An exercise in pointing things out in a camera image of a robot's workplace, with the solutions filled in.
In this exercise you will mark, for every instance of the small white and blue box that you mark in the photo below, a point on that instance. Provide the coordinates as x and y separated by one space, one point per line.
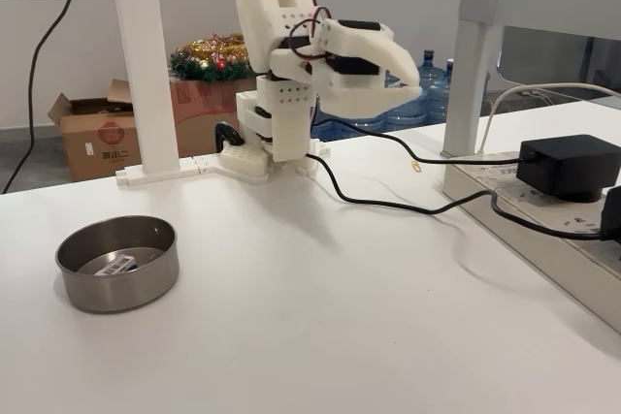
116 264

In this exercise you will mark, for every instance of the reddish cardboard box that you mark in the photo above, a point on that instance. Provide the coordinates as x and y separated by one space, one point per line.
194 113

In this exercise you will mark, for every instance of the open brown cardboard box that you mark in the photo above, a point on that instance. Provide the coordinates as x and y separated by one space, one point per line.
92 147

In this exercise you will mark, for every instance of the round metal bowl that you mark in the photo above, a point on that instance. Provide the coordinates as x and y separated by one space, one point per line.
121 294

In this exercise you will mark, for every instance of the blue water jug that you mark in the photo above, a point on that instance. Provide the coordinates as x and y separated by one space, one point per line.
431 79
407 111
449 72
349 125

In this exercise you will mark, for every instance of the yellow paper clip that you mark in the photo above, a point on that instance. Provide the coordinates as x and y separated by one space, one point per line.
415 165

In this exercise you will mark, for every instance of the grey desk riser shelf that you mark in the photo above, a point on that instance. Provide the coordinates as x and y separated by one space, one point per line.
473 70

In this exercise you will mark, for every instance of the green tinsel wreath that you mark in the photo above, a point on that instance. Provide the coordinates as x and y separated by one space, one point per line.
213 60

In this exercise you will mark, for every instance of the black table clamp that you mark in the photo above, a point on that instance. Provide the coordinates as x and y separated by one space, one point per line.
225 130

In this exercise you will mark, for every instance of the white power strip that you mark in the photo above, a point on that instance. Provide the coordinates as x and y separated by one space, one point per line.
490 176

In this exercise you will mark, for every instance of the black power adapter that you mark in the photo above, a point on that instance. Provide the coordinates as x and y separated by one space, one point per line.
563 162

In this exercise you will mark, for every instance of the black plug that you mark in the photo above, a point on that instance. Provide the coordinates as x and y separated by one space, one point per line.
612 210

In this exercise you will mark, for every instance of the white stand post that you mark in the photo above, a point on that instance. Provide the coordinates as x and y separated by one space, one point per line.
140 70

